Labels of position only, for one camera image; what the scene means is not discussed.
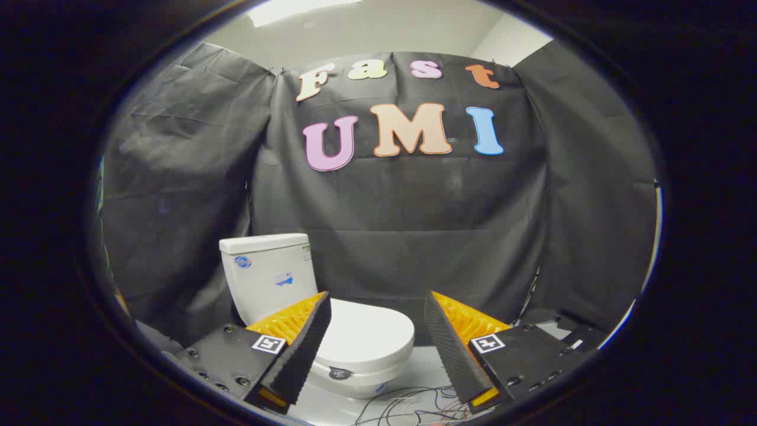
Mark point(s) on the white toilet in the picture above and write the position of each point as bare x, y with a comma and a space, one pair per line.
266, 278

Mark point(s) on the black backdrop cloth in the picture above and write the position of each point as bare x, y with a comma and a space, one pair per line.
402, 201

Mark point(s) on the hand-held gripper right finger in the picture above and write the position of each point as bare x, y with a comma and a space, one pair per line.
449, 349

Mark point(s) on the ceiling light panel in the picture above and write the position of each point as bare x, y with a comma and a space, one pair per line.
290, 9

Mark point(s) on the white toilet lid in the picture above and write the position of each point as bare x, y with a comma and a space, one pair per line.
369, 334

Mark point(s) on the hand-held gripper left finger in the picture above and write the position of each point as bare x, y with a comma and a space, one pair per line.
304, 349

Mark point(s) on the black flat stand base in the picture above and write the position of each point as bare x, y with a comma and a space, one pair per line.
556, 325

